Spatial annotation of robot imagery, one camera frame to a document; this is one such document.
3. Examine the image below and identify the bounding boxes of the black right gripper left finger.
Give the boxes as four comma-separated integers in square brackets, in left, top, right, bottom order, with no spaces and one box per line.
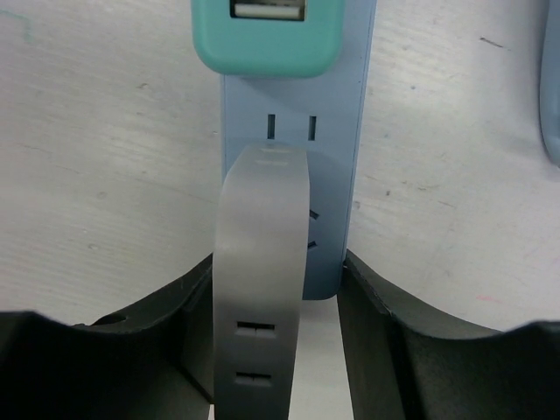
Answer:
[1,258,213,419]

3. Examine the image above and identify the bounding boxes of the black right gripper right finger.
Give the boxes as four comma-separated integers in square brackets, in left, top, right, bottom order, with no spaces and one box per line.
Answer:
[337,253,559,419]

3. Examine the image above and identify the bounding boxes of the white plug adapter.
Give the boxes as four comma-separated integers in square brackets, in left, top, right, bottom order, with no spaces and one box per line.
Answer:
[212,144,310,419]

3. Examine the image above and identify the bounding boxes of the teal usb charger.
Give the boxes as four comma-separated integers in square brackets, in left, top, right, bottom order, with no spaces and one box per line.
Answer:
[191,1,346,78]

